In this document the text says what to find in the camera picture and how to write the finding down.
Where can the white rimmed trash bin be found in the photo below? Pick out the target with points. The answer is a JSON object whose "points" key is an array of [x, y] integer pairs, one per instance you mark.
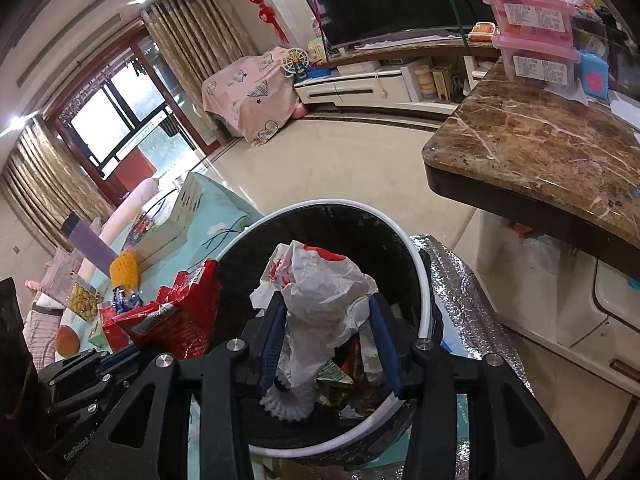
{"points": [[250, 270]]}

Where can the blue snack wrapper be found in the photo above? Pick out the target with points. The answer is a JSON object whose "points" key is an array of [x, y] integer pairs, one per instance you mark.
{"points": [[127, 300]]}

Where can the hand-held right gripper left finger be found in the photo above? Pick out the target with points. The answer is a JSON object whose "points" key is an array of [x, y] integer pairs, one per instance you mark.
{"points": [[272, 345]]}

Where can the clear jar of snacks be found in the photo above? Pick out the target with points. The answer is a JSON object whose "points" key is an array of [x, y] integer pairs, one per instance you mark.
{"points": [[82, 300]]}

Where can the small blue case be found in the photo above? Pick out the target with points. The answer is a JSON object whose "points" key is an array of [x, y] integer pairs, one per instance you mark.
{"points": [[594, 77]]}

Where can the striped pink pillow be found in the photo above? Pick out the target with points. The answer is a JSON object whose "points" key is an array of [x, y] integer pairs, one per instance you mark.
{"points": [[60, 265], [40, 340]]}

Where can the brown marble table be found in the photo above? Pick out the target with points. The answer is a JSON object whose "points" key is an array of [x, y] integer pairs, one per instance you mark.
{"points": [[540, 150]]}

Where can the stack of colourful books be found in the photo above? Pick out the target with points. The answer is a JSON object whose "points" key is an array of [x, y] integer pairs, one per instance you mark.
{"points": [[165, 225]]}

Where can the colourful toy box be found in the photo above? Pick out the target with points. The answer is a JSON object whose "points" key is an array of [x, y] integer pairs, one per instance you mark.
{"points": [[315, 50]]}

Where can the beige patterned curtain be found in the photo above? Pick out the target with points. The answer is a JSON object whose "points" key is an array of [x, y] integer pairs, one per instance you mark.
{"points": [[195, 35], [45, 180]]}

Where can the clear acrylic organiser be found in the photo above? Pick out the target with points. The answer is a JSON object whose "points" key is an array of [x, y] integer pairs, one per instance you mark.
{"points": [[595, 25]]}

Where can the purple thermos bottle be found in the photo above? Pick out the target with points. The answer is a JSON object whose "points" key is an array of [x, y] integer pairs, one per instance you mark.
{"points": [[87, 245]]}

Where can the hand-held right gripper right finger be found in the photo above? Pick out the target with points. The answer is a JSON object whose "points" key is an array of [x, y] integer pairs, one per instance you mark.
{"points": [[386, 350]]}

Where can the pink printed cover cloth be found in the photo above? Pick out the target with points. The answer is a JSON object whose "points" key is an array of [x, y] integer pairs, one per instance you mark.
{"points": [[250, 95]]}

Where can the pink covered sofa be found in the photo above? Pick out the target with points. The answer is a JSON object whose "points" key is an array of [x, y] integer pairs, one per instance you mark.
{"points": [[130, 205]]}

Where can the white red paper bag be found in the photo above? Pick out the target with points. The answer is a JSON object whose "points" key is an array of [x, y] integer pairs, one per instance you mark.
{"points": [[320, 300]]}

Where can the white plastic container stack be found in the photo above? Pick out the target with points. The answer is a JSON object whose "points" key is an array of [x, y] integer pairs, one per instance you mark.
{"points": [[424, 80]]}

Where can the silver foil mat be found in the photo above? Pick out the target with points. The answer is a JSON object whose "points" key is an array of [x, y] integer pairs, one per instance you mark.
{"points": [[465, 290]]}

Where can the white television cabinet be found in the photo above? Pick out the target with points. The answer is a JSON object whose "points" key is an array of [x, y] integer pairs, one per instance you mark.
{"points": [[370, 85]]}

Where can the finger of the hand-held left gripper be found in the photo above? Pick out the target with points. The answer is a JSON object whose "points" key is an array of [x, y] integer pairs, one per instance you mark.
{"points": [[122, 358], [75, 364]]}

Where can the green drink carton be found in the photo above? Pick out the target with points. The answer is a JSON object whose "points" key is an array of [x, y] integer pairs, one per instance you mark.
{"points": [[97, 336]]}

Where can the ferris wheel toy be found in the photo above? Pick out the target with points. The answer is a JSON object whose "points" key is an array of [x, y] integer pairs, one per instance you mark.
{"points": [[295, 62]]}

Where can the red snack bag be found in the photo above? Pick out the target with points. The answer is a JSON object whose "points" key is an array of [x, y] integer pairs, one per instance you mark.
{"points": [[185, 315]]}

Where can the red yellow apple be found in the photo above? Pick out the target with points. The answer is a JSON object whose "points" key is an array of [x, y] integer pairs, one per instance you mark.
{"points": [[67, 340]]}

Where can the orange food tray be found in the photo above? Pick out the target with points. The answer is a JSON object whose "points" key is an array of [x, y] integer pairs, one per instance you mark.
{"points": [[482, 31]]}

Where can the pink lidded storage box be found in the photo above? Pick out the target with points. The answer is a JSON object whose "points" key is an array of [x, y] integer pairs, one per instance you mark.
{"points": [[540, 62], [530, 10]]}

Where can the loose white papers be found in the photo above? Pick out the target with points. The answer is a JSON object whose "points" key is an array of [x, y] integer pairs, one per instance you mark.
{"points": [[625, 107]]}

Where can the wooden framed glass doors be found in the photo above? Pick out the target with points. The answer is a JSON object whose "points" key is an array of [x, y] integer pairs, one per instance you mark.
{"points": [[115, 110]]}

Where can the white foam fruit net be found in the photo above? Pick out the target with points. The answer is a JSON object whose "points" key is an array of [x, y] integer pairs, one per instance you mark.
{"points": [[287, 405]]}

